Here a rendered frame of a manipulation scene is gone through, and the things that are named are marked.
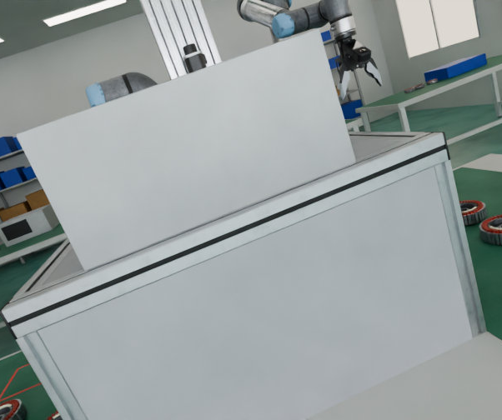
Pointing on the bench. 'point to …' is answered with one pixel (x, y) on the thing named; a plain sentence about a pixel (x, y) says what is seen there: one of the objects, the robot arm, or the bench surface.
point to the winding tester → (191, 148)
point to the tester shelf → (218, 232)
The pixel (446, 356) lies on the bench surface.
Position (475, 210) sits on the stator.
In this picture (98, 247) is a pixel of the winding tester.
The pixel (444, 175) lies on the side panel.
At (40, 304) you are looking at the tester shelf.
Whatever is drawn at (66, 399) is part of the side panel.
